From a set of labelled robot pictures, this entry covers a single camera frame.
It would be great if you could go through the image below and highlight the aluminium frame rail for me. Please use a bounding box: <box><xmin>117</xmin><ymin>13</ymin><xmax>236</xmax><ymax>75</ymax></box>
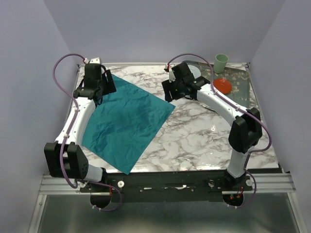
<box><xmin>39</xmin><ymin>175</ymin><xmax>81</xmax><ymax>195</ymax></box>

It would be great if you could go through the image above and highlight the red small bowl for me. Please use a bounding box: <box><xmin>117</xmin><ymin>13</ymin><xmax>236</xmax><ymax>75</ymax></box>
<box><xmin>213</xmin><ymin>78</ymin><xmax>232</xmax><ymax>95</ymax></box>

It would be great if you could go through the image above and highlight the light blue small plate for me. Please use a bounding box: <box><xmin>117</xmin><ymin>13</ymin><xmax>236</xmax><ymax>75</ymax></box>
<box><xmin>188</xmin><ymin>65</ymin><xmax>201</xmax><ymax>79</ymax></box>

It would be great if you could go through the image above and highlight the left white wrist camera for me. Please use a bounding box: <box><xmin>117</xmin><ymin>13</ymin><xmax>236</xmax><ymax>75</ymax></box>
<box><xmin>89</xmin><ymin>57</ymin><xmax>101</xmax><ymax>64</ymax></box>

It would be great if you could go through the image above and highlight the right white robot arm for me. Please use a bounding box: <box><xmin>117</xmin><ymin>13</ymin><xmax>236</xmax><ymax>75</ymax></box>
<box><xmin>162</xmin><ymin>62</ymin><xmax>262</xmax><ymax>190</ymax></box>

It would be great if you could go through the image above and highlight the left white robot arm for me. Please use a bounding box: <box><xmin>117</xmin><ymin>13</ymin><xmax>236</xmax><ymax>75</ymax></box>
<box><xmin>44</xmin><ymin>58</ymin><xmax>116</xmax><ymax>192</ymax></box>

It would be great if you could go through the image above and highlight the teal cloth napkin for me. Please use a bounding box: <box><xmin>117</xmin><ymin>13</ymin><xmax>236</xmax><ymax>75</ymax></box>
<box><xmin>82</xmin><ymin>75</ymin><xmax>175</xmax><ymax>174</ymax></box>

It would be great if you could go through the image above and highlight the floral green serving tray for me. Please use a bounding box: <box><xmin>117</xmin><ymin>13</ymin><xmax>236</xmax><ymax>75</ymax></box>
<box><xmin>185</xmin><ymin>60</ymin><xmax>250</xmax><ymax>107</ymax></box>

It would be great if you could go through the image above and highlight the light green cup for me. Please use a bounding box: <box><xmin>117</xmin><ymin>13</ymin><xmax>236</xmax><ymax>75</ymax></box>
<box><xmin>213</xmin><ymin>54</ymin><xmax>229</xmax><ymax>73</ymax></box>

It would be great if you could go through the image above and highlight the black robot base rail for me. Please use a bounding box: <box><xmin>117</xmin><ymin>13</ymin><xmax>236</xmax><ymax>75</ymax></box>
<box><xmin>80</xmin><ymin>170</ymin><xmax>253</xmax><ymax>203</ymax></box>

